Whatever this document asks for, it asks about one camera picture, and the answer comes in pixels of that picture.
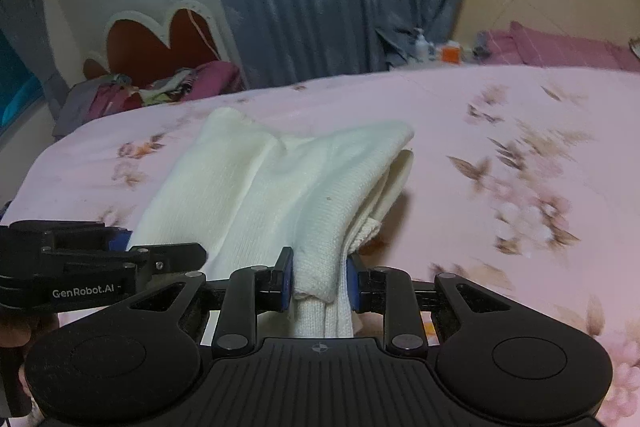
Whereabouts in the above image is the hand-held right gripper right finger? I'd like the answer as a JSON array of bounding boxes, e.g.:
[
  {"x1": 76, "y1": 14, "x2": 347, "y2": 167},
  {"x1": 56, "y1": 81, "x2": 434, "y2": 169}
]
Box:
[{"x1": 346, "y1": 254, "x2": 508, "y2": 356}]

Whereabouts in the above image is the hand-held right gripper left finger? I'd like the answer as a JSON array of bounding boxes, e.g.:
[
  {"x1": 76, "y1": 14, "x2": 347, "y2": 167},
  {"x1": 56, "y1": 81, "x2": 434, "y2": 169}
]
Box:
[{"x1": 127, "y1": 247, "x2": 296, "y2": 360}]

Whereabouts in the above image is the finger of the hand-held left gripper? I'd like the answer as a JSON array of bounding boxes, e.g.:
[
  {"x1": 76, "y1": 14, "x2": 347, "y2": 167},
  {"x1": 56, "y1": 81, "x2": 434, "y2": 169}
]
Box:
[
  {"x1": 9, "y1": 220, "x2": 133, "y2": 258},
  {"x1": 42, "y1": 243, "x2": 209, "y2": 283}
]

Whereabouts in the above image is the white knit garment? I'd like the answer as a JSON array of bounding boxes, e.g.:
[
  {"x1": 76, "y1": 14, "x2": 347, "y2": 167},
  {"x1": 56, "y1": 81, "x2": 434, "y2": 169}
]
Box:
[{"x1": 127, "y1": 107, "x2": 416, "y2": 339}]

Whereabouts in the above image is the pile of colourful clothes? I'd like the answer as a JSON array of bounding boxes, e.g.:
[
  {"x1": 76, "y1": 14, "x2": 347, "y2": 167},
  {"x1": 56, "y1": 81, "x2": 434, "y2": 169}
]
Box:
[{"x1": 52, "y1": 61, "x2": 241, "y2": 138}]

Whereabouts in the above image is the person's left hand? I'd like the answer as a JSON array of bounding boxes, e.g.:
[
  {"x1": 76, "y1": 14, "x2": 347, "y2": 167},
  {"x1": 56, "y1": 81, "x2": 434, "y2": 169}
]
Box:
[{"x1": 0, "y1": 311, "x2": 59, "y2": 350}]

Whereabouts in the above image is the teal cloth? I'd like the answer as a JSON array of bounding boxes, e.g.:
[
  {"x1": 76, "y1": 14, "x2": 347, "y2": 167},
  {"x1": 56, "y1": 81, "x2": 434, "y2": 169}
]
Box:
[{"x1": 0, "y1": 27, "x2": 45, "y2": 130}]

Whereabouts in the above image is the red heart-shaped headboard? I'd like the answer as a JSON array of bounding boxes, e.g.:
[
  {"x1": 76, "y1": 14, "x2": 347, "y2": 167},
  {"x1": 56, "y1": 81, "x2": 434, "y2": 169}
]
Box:
[{"x1": 82, "y1": 0, "x2": 233, "y2": 88}]

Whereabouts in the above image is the pink floral bed sheet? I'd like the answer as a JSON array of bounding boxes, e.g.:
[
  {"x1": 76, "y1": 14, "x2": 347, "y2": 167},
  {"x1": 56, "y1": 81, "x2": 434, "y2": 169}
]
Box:
[{"x1": 0, "y1": 64, "x2": 640, "y2": 427}]

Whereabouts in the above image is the dark blue cloth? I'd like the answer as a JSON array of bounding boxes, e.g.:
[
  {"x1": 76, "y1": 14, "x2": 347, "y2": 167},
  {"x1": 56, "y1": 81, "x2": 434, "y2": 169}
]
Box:
[{"x1": 374, "y1": 27, "x2": 426, "y2": 68}]

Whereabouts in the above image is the white pump bottle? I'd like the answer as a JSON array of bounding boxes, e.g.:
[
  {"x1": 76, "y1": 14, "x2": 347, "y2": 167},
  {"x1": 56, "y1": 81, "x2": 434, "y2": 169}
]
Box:
[{"x1": 413, "y1": 28, "x2": 432, "y2": 58}]

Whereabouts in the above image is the pink striped blanket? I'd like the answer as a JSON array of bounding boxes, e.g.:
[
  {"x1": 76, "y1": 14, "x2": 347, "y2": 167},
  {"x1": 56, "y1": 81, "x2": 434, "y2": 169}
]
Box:
[{"x1": 486, "y1": 21, "x2": 640, "y2": 70}]

